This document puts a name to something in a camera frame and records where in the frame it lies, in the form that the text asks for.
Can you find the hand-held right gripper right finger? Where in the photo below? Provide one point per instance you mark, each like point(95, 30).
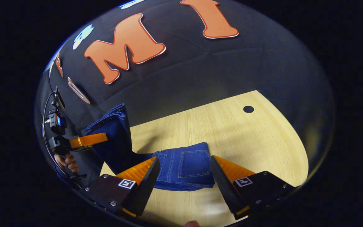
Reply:
point(227, 189)

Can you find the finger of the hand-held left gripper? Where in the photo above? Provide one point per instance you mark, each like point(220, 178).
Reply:
point(88, 140)

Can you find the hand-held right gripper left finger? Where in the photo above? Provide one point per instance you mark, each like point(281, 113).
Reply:
point(143, 189)

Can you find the blue denim jeans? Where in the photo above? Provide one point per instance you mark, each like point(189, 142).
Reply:
point(184, 167)

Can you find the black backdrop cloth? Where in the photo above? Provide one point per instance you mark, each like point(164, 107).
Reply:
point(216, 69)

